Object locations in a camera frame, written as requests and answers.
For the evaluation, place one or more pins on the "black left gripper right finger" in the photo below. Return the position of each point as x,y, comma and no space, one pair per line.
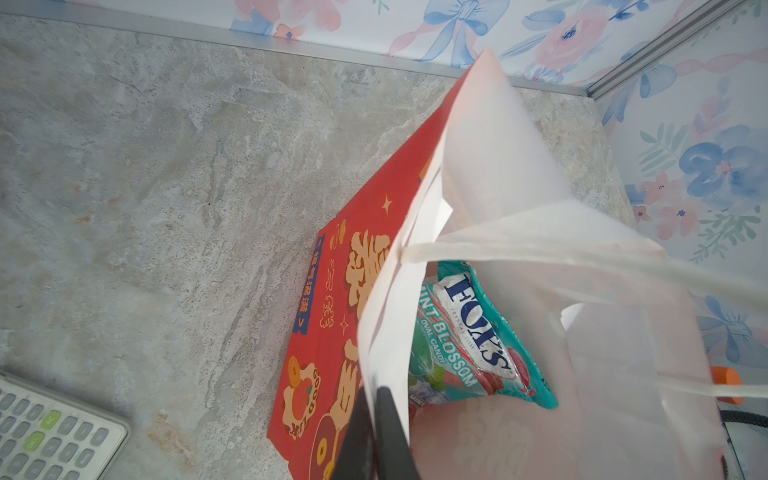
393,454

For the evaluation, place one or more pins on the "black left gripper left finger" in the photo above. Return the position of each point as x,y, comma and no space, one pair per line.
356,460

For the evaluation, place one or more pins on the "Fox's mint blossom candy bag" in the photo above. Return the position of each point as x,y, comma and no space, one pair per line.
464,348

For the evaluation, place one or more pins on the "red paper gift bag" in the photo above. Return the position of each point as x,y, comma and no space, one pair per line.
607,315

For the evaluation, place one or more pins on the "white calculator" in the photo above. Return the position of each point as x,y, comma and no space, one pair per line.
46,435

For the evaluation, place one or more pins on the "orange cap bottle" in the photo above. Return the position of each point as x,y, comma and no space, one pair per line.
727,376

